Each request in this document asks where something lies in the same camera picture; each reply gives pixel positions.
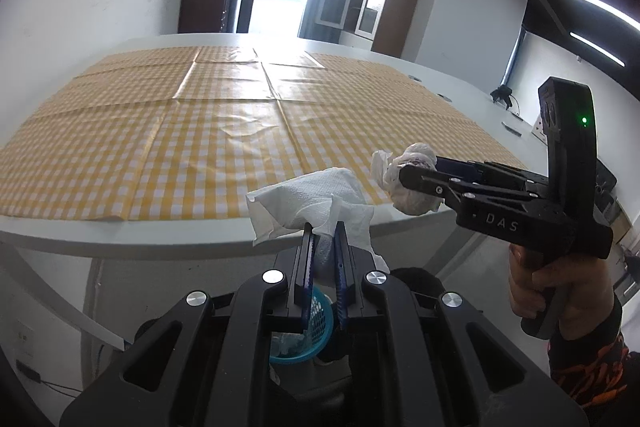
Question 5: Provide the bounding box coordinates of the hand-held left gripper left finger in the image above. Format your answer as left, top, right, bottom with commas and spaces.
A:
59, 222, 318, 427

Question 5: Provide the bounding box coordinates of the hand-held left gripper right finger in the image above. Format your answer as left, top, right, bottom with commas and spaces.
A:
334, 221, 591, 427

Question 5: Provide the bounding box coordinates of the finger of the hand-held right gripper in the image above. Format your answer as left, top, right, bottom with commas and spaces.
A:
435, 157, 551, 202
398, 163, 548, 210

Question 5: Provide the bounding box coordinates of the white tissue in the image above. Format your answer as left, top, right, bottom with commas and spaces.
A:
371, 143, 443, 215

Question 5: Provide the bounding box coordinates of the blue plastic mesh basket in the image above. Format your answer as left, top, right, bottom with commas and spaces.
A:
269, 284, 335, 365

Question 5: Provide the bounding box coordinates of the white paper towel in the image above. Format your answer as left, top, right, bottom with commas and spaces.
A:
246, 167, 391, 273

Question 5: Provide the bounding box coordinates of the person's right forearm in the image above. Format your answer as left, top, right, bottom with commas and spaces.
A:
547, 307, 633, 410

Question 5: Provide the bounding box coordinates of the person's right hand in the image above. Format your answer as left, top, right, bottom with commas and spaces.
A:
507, 243, 623, 342

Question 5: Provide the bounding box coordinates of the small black device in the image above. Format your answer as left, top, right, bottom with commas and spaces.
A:
490, 86, 516, 110

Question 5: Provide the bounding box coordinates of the crumpled clear plastic wrapper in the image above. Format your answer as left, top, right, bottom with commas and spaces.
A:
272, 332, 306, 358

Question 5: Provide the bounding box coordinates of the white table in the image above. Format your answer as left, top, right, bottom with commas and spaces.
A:
0, 32, 558, 353

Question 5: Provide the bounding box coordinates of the long ceiling light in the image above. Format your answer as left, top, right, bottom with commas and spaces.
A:
564, 0, 640, 32
570, 32, 627, 68

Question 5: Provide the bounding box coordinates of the brown wooden cabinet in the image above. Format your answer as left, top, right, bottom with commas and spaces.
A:
352, 0, 427, 58

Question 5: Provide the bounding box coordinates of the yellow checkered tablecloth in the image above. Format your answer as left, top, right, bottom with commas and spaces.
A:
0, 46, 528, 224

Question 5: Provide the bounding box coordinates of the black power strip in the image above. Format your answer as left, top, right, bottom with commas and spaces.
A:
15, 359, 42, 383

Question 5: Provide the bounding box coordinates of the white wall socket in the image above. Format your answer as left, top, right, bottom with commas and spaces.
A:
15, 319, 35, 350

